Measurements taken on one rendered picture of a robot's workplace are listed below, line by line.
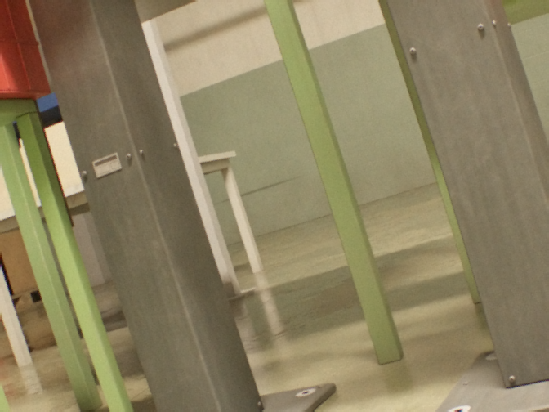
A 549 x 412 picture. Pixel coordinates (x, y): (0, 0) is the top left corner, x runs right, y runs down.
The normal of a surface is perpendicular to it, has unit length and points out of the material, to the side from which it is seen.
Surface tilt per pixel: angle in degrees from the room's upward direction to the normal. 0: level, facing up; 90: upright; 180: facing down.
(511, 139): 90
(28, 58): 90
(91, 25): 90
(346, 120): 90
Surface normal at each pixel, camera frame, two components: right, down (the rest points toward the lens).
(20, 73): 0.91, -0.29
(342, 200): -0.28, 0.11
